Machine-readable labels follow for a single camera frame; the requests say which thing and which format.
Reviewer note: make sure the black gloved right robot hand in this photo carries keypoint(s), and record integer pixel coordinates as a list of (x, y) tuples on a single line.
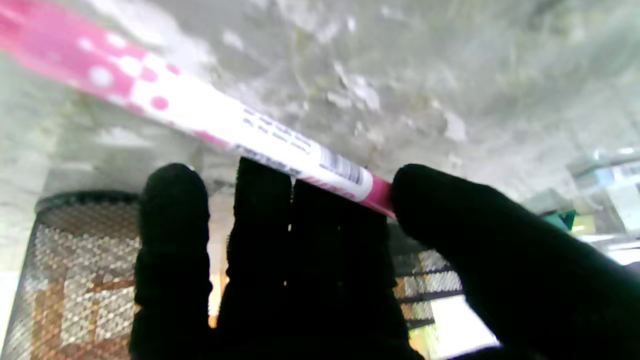
[(310, 275)]

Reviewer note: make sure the pink and white pen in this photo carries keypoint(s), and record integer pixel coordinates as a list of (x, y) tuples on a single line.
[(200, 107)]

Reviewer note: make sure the black mesh desk organizer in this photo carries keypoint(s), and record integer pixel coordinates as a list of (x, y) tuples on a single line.
[(435, 282)]

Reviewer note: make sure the black mesh pen cup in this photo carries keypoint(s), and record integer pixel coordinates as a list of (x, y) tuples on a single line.
[(75, 280)]

